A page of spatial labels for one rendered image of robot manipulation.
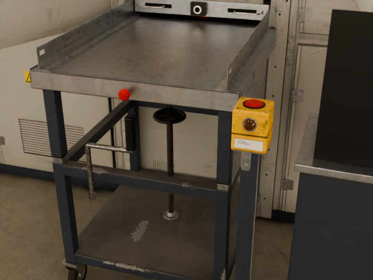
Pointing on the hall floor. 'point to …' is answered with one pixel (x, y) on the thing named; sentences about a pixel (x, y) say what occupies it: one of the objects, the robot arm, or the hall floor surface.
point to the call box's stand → (246, 215)
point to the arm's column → (332, 230)
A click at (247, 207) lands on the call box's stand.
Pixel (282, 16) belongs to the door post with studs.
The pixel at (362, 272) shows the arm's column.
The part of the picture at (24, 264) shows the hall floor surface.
